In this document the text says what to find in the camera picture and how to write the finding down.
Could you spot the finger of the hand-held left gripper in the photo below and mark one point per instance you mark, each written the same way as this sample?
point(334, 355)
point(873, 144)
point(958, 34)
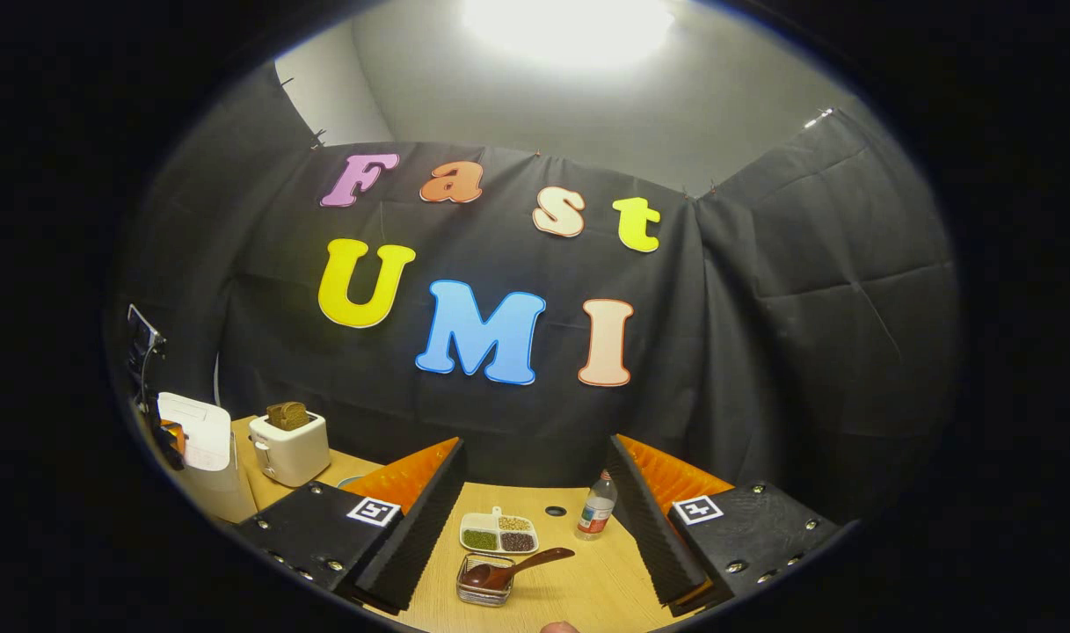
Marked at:
point(172, 437)

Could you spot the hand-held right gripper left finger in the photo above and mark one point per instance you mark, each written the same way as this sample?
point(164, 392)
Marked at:
point(420, 527)

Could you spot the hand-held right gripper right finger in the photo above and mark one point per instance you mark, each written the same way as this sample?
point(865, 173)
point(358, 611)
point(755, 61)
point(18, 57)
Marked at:
point(649, 527)

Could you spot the white rice cooker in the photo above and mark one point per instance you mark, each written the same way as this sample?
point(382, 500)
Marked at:
point(205, 431)

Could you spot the clear glass chopstick holder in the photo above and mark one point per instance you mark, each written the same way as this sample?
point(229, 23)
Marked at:
point(482, 596)

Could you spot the brown wooden spoon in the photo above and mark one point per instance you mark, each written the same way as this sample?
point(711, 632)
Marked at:
point(517, 567)

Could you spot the clear bottle with red label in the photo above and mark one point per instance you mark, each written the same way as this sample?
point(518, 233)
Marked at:
point(596, 514)

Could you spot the white divided bean dish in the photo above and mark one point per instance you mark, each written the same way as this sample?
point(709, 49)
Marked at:
point(499, 532)

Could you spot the brown bread slice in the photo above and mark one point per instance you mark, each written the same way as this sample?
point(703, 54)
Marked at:
point(287, 416)

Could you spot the white toaster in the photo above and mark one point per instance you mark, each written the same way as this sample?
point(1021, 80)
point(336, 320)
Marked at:
point(293, 453)

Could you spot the ceiling light panel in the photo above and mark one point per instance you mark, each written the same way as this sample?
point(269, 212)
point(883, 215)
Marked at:
point(570, 26)

